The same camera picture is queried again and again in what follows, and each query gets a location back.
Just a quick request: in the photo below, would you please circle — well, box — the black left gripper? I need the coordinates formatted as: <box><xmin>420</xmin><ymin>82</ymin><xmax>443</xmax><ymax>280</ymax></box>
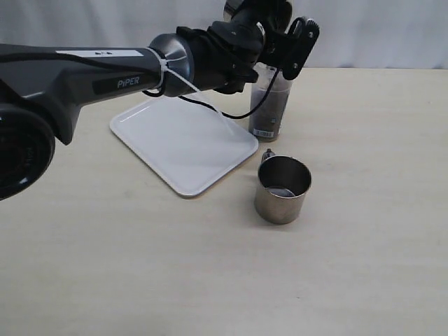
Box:
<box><xmin>176</xmin><ymin>0</ymin><xmax>319</xmax><ymax>95</ymax></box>

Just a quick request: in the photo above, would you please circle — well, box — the steel mug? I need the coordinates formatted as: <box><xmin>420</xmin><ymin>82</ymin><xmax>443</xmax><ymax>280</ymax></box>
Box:
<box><xmin>254</xmin><ymin>148</ymin><xmax>312</xmax><ymax>225</ymax></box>
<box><xmin>223</xmin><ymin>0</ymin><xmax>293</xmax><ymax>32</ymax></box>

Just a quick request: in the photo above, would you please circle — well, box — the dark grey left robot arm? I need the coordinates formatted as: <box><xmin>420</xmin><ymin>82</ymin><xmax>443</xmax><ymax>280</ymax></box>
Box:
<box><xmin>1</xmin><ymin>1</ymin><xmax>320</xmax><ymax>200</ymax></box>

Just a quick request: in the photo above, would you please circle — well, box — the clear plastic tumbler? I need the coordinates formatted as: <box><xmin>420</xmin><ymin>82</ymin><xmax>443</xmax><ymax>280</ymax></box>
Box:
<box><xmin>248</xmin><ymin>63</ymin><xmax>293</xmax><ymax>142</ymax></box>

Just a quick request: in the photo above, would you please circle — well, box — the white left zip tie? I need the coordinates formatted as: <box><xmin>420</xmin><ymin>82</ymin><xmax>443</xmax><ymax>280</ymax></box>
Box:
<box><xmin>150</xmin><ymin>47</ymin><xmax>239</xmax><ymax>141</ymax></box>

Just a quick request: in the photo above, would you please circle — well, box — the white rectangular plastic tray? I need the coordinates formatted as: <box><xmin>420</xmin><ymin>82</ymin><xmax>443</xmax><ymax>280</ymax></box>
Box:
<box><xmin>109</xmin><ymin>97</ymin><xmax>258</xmax><ymax>198</ymax></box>

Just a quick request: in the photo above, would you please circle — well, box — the white curtain backdrop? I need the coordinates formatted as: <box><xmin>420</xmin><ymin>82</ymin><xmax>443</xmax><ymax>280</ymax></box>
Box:
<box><xmin>0</xmin><ymin>0</ymin><xmax>448</xmax><ymax>70</ymax></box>

